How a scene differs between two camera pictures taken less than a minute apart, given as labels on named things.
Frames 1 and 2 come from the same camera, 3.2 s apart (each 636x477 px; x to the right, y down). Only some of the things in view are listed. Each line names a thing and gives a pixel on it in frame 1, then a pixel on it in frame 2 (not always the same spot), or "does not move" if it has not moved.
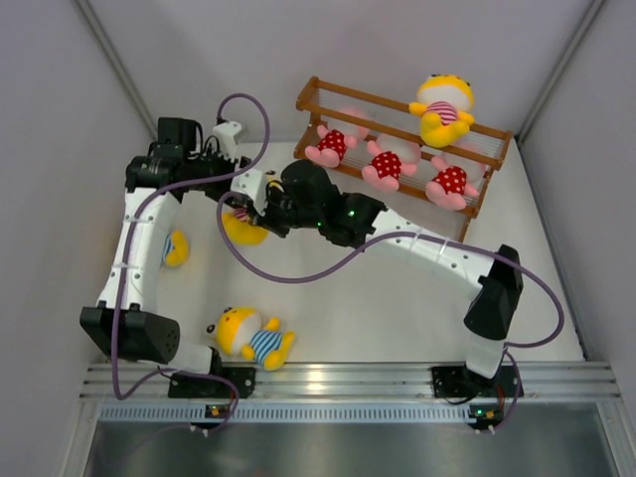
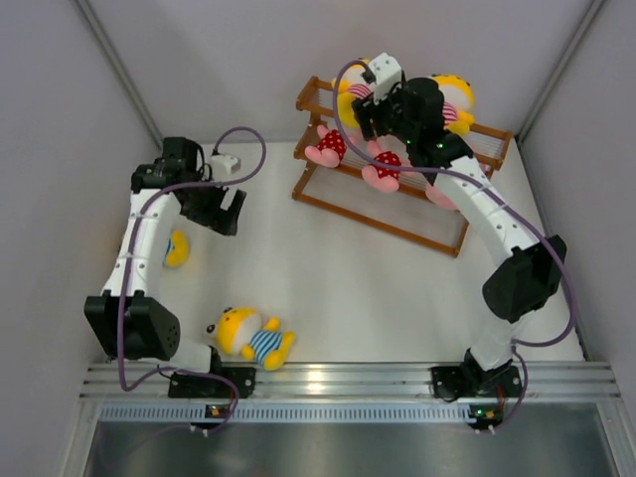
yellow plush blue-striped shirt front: (240, 330) does not move
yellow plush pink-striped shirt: (240, 229) to (348, 92)
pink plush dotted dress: (395, 156) does not move
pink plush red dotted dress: (331, 147) does not move
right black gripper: (266, 222) to (368, 110)
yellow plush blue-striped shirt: (176, 248) does not move
